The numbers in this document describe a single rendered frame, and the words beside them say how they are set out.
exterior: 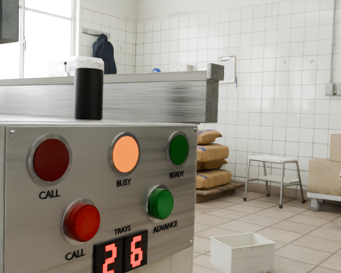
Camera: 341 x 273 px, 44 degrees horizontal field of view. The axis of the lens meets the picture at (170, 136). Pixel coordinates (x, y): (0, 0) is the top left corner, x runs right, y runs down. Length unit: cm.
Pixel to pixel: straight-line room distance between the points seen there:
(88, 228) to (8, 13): 88
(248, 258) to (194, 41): 352
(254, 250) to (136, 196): 204
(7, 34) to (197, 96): 75
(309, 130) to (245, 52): 116
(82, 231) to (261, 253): 213
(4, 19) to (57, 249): 88
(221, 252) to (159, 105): 193
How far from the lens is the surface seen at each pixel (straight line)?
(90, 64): 48
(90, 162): 36
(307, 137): 464
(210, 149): 428
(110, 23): 576
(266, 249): 247
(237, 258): 236
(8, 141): 31
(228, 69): 508
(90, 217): 35
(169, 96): 52
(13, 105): 76
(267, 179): 443
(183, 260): 54
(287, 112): 473
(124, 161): 38
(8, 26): 117
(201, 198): 422
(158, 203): 41
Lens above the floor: 85
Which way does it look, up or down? 3 degrees down
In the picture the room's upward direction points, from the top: 2 degrees clockwise
